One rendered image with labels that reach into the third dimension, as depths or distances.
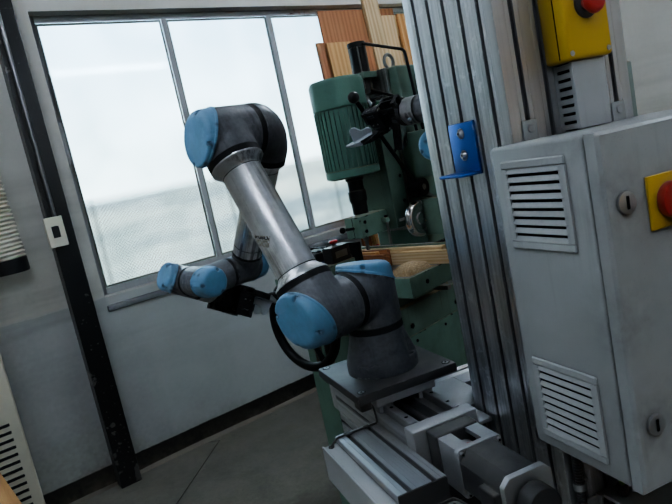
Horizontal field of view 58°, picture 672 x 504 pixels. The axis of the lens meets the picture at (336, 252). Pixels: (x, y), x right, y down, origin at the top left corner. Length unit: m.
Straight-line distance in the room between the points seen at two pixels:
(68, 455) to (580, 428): 2.49
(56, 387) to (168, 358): 0.52
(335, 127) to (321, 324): 0.92
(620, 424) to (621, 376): 0.07
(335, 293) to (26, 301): 1.99
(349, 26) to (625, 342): 3.17
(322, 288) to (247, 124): 0.38
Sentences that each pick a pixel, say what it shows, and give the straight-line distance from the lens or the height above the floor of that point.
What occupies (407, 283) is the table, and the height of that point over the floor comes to 0.89.
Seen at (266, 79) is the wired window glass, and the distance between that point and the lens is 3.53.
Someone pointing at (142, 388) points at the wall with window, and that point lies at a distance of 3.11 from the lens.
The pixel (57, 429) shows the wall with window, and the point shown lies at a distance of 3.05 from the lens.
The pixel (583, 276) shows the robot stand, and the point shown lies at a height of 1.05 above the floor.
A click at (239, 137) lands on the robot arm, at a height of 1.34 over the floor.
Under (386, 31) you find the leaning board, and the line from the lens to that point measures 3.95.
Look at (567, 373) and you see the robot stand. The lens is 0.93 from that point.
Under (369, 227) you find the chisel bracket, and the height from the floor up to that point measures 1.03.
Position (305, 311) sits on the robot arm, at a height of 1.01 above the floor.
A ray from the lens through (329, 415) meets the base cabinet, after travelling 2.16.
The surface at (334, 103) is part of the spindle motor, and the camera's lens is 1.89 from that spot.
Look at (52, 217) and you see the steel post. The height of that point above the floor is 1.27.
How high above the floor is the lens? 1.26
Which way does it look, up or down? 8 degrees down
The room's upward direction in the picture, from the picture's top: 12 degrees counter-clockwise
